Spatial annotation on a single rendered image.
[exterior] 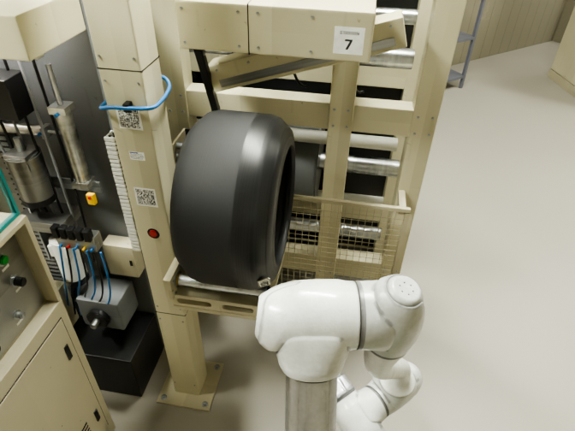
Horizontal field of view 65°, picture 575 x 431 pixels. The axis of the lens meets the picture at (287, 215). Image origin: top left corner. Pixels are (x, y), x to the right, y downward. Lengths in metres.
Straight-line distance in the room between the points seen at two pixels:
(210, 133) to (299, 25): 0.42
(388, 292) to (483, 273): 2.47
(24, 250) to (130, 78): 0.65
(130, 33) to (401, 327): 0.99
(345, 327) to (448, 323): 2.08
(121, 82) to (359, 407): 1.13
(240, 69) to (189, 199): 0.59
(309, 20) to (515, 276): 2.39
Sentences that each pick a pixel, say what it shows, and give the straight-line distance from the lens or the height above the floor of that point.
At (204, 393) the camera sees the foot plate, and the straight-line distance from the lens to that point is 2.48.
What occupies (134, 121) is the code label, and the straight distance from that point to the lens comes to 1.46.
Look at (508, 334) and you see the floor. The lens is 2.99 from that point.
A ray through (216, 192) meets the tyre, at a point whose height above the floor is 1.38.
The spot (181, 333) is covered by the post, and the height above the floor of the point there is 0.49.
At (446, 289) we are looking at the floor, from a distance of 3.09.
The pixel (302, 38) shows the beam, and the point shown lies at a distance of 1.49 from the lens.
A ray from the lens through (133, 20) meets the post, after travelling 1.34.
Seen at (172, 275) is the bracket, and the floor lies 0.95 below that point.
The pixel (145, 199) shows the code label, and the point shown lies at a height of 1.21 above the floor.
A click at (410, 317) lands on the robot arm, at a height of 1.49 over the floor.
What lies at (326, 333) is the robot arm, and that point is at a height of 1.46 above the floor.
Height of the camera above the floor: 2.13
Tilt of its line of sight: 38 degrees down
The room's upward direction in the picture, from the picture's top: 2 degrees clockwise
